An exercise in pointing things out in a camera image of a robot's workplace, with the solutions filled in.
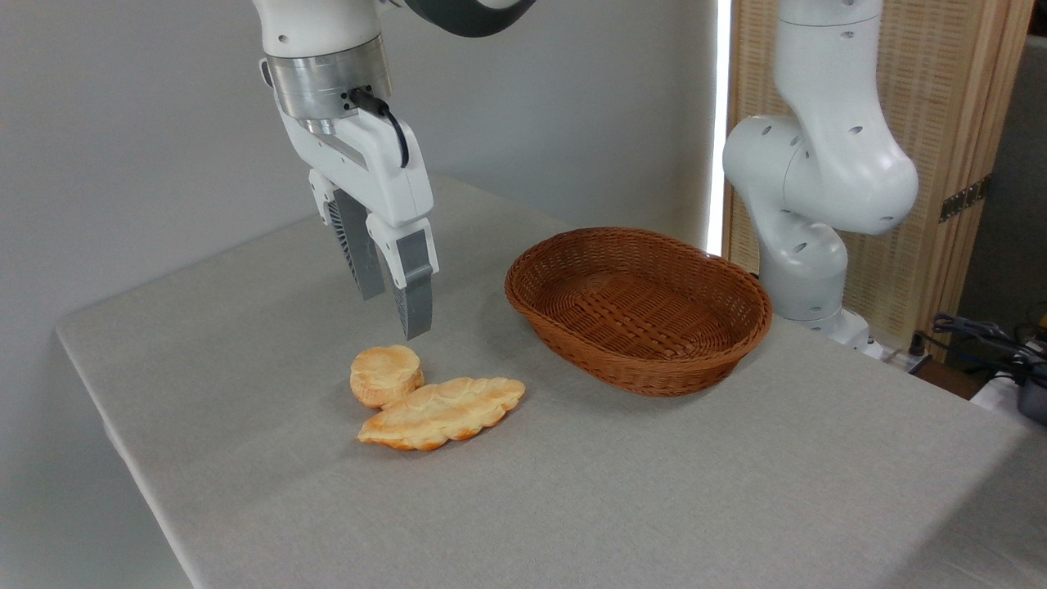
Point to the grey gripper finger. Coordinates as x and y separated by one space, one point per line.
413 278
360 245

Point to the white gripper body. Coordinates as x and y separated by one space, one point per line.
384 172

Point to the round bread bun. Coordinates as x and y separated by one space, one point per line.
384 375

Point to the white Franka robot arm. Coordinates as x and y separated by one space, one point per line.
826 164

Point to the long leaf-shaped bread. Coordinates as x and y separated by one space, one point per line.
442 413

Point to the brown oval wicker basket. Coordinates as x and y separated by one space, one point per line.
638 315

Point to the grey tablecloth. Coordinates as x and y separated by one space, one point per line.
572 491

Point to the metal screen hinge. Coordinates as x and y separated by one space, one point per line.
965 199

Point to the wooden folding screen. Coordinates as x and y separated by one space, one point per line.
941 82

